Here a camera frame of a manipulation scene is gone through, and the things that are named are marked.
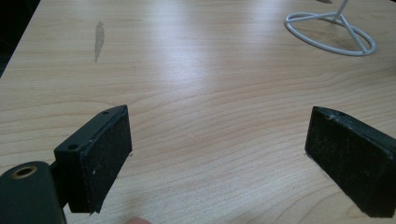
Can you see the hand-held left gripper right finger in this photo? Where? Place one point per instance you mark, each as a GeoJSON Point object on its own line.
{"type": "Point", "coordinates": [355, 161]}

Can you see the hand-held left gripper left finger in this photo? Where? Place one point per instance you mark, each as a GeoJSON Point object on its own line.
{"type": "Point", "coordinates": [99, 165]}

